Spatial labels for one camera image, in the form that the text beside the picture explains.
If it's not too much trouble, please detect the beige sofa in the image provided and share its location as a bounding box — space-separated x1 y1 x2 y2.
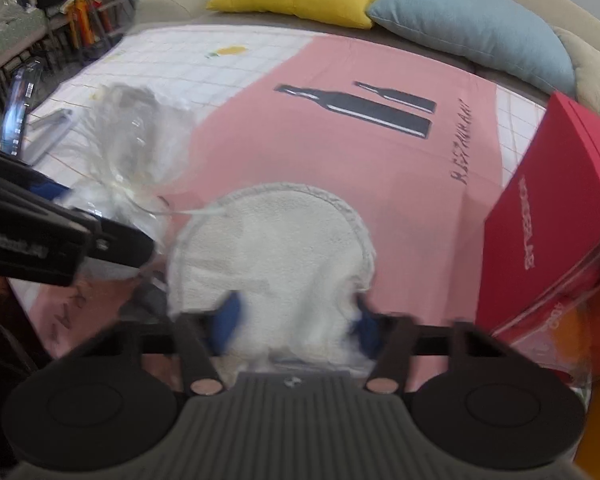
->
133 0 600 103

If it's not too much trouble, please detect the smartphone on stand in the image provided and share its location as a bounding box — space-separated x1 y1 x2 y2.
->
0 58 43 158

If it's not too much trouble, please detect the light blue cushion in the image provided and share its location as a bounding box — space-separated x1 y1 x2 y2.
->
366 0 576 96

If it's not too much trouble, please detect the pink white lemon tablecloth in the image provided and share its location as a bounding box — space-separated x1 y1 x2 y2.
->
7 23 552 391

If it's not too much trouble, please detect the white round fabric pad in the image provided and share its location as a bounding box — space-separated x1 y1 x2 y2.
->
166 182 376 377

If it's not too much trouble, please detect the beige grey cushion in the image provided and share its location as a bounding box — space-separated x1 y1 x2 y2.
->
554 27 600 116

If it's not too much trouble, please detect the white cotton pads bag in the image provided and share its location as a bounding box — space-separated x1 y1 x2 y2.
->
54 81 232 281

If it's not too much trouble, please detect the black folding ladder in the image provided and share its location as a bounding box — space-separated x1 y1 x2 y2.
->
35 0 135 66

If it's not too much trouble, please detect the red lid clear box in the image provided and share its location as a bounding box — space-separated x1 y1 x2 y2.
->
476 93 600 379

